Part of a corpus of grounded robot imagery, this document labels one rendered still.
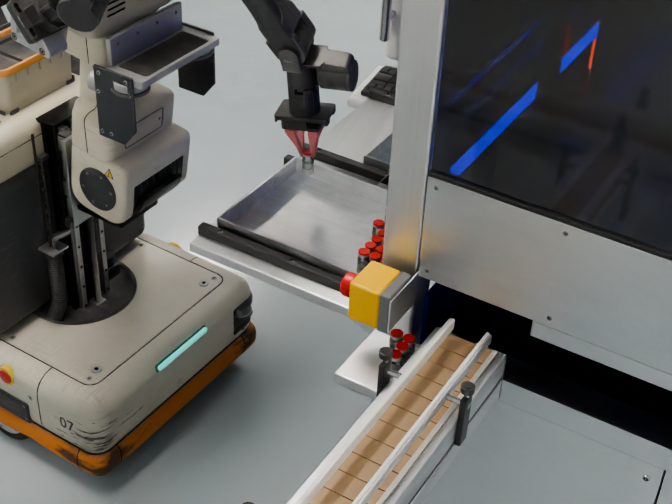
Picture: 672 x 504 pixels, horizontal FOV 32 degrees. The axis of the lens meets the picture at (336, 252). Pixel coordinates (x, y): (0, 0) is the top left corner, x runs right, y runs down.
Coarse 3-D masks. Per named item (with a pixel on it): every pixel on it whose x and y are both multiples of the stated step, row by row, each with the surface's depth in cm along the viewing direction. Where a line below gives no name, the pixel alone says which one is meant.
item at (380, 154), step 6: (390, 132) 237; (384, 138) 235; (390, 138) 237; (378, 144) 233; (384, 144) 235; (390, 144) 238; (372, 150) 231; (378, 150) 233; (384, 150) 236; (390, 150) 237; (366, 156) 229; (372, 156) 232; (378, 156) 235; (384, 156) 235; (390, 156) 235; (366, 162) 230; (372, 162) 229; (378, 162) 228; (384, 162) 227; (378, 168) 229; (384, 168) 228
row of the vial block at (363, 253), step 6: (384, 228) 207; (378, 234) 206; (372, 240) 204; (378, 240) 204; (366, 246) 202; (372, 246) 202; (360, 252) 201; (366, 252) 201; (360, 258) 202; (366, 258) 202; (360, 264) 202; (366, 264) 202; (360, 270) 203
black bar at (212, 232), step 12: (204, 228) 210; (216, 228) 210; (216, 240) 210; (228, 240) 208; (240, 240) 207; (252, 252) 206; (264, 252) 205; (276, 252) 205; (276, 264) 204; (288, 264) 203; (300, 264) 202; (312, 276) 201; (324, 276) 200; (336, 276) 200; (336, 288) 199
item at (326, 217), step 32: (256, 192) 218; (288, 192) 223; (320, 192) 224; (352, 192) 224; (384, 192) 220; (224, 224) 210; (256, 224) 214; (288, 224) 215; (320, 224) 215; (352, 224) 216; (320, 256) 207; (352, 256) 208
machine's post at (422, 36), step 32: (416, 0) 156; (448, 0) 155; (416, 32) 159; (416, 64) 162; (416, 96) 165; (416, 128) 167; (416, 160) 170; (416, 192) 173; (416, 224) 177; (384, 256) 184; (416, 256) 180; (416, 320) 189
